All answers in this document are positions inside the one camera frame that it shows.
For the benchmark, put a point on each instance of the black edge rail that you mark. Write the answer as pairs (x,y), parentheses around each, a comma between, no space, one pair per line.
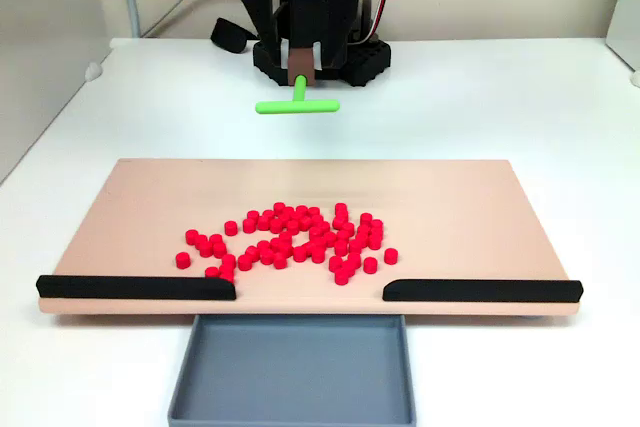
(475,291)
(125,287)

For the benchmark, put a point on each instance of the green T pusher brown block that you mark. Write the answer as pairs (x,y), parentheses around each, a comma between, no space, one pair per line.
(300,106)

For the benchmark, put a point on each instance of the beige flat board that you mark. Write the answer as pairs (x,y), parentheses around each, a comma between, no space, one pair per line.
(150,207)

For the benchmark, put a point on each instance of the white table clip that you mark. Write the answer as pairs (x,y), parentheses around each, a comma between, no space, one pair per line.
(93,72)
(636,78)

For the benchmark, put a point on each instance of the grey tray container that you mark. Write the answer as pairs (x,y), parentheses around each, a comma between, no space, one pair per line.
(300,372)

